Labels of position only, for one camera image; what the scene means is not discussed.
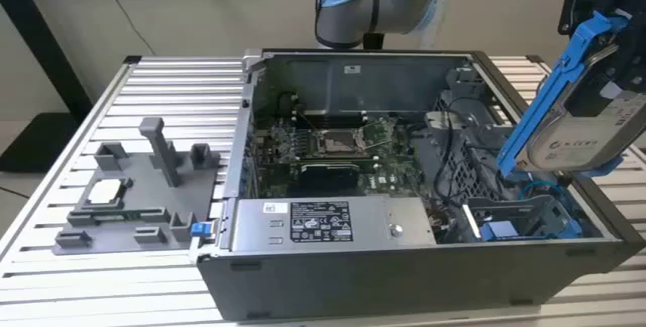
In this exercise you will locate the silver CPU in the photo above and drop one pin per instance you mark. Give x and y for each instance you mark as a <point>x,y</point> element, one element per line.
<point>106,190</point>

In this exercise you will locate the grey plastic parts rack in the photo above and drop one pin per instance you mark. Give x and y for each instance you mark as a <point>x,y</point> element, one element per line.
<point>151,187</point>

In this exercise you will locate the grey metal drive cage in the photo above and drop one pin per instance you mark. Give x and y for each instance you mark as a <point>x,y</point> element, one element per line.
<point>469,153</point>

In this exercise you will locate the silver power supply unit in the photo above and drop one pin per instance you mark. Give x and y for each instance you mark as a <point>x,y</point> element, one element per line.
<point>242,228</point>

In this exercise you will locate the blue plastic bay tab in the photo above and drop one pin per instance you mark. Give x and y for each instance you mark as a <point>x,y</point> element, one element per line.
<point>500,230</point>

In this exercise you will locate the black metal post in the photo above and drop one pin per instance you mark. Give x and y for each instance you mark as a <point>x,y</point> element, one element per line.
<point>30,20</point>

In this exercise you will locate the black open PC case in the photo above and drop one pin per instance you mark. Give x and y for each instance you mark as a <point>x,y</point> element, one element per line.
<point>353,285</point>

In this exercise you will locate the hard disk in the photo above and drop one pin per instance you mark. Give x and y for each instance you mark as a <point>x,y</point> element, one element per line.
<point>571,141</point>

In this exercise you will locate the black graphics card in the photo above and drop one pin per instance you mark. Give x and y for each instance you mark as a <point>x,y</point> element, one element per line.
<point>329,175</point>

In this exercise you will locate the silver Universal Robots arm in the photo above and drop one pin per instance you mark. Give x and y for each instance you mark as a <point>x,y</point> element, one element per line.
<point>404,1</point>

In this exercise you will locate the green RAM stick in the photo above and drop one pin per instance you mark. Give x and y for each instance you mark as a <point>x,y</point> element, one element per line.
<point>137,214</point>

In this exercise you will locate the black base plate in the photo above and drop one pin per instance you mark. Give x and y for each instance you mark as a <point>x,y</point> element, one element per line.
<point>41,141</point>

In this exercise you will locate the blue case latch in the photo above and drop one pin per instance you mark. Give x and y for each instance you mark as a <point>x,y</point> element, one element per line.
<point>201,228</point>

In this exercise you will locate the black RAM slot bank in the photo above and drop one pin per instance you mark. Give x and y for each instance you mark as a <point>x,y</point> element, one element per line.
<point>329,118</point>

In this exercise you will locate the green motherboard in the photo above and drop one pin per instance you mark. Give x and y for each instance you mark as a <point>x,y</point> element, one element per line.
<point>394,175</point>

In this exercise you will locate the CPU socket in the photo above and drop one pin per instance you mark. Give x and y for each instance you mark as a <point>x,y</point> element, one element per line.
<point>333,141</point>

